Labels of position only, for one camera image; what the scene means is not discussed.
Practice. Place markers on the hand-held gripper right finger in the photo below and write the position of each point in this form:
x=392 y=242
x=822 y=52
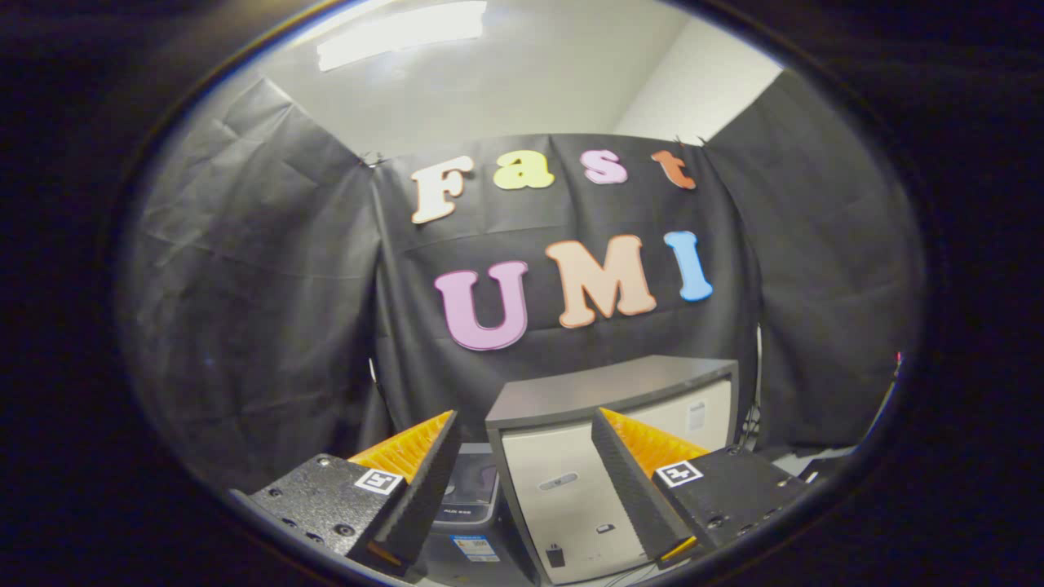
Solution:
x=632 y=489

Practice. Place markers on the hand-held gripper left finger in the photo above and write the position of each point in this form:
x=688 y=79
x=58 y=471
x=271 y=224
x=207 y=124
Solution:
x=424 y=493

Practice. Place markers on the beige cabinet with dark top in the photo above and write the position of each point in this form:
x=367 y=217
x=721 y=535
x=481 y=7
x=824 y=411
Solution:
x=563 y=391

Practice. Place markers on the black backdrop cloth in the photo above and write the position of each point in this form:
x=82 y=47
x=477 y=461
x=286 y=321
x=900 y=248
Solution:
x=269 y=302

